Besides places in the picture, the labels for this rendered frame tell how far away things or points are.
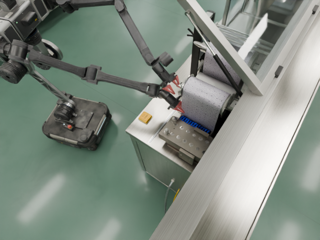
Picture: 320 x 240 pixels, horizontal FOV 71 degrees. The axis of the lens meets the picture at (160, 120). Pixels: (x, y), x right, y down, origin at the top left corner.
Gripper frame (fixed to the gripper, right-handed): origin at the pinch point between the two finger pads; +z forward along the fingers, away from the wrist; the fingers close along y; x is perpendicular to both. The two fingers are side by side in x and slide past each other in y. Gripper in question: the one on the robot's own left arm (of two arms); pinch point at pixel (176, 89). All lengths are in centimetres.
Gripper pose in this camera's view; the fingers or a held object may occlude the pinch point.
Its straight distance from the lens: 138.0
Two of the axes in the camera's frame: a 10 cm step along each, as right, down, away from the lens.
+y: -5.8, 7.1, -4.0
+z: 6.6, 7.0, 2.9
